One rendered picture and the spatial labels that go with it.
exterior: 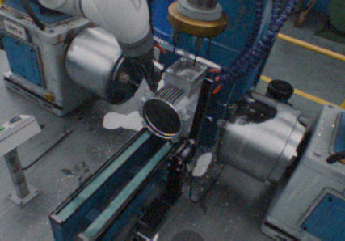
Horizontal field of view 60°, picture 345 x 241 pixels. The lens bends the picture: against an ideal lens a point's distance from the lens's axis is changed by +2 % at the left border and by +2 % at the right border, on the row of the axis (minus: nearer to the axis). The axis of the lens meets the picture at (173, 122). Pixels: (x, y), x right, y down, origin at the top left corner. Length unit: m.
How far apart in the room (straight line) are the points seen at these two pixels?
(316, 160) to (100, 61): 0.71
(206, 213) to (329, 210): 0.37
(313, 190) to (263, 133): 0.19
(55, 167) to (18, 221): 0.21
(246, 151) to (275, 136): 0.09
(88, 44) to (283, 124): 0.69
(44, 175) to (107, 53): 0.46
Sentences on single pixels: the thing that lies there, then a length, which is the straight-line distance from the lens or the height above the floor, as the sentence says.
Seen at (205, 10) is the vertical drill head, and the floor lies 1.36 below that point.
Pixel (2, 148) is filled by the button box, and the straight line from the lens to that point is 0.86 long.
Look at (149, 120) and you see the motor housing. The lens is 1.04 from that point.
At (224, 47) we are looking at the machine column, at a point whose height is 1.17.
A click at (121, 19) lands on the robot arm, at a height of 1.40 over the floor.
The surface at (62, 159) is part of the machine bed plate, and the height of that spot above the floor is 0.80.
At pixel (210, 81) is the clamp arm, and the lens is 0.77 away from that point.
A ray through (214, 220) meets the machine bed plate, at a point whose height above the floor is 0.80.
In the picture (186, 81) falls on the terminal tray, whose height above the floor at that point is 1.14.
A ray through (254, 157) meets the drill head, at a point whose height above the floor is 1.06.
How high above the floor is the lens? 1.65
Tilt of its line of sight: 41 degrees down
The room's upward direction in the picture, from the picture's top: 11 degrees clockwise
